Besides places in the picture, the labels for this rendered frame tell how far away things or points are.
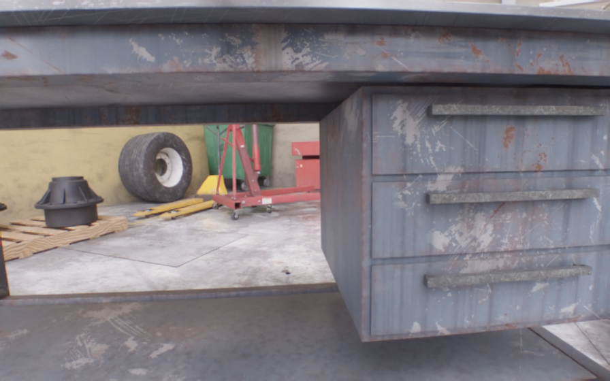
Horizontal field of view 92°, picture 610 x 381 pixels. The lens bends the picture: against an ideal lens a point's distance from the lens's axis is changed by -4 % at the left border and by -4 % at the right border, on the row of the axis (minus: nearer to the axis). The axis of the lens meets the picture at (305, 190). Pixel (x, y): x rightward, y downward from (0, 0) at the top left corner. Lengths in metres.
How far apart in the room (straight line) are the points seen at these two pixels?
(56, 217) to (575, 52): 3.28
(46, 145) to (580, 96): 4.96
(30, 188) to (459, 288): 4.74
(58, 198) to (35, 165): 1.69
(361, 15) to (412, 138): 0.20
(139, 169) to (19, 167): 1.30
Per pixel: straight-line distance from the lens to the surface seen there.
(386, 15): 0.44
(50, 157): 5.02
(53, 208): 3.21
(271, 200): 3.62
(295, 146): 5.94
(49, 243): 3.05
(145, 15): 0.44
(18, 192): 4.86
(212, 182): 4.61
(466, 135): 0.56
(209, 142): 6.25
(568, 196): 0.66
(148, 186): 4.78
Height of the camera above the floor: 0.69
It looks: 7 degrees down
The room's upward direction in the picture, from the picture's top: 1 degrees counter-clockwise
